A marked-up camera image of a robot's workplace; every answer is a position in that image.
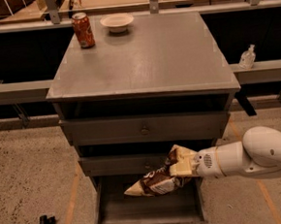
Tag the brown chip bag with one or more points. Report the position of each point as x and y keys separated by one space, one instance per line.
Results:
x=159 y=182

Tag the white paper bowl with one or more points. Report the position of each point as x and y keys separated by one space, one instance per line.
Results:
x=117 y=23

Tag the grey top drawer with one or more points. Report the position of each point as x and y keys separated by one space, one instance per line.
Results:
x=134 y=129

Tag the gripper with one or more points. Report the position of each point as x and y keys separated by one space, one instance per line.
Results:
x=205 y=162

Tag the orange soda can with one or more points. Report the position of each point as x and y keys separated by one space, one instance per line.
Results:
x=83 y=31

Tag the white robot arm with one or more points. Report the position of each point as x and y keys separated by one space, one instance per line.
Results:
x=257 y=155

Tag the grey middle drawer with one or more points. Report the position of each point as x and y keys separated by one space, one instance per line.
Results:
x=135 y=164

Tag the grey wooden drawer cabinet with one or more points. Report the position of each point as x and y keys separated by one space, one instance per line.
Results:
x=163 y=64

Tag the grey metal railing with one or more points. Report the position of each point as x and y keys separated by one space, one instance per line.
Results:
x=254 y=24

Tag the grey open bottom drawer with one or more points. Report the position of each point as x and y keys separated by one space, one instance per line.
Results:
x=184 y=206

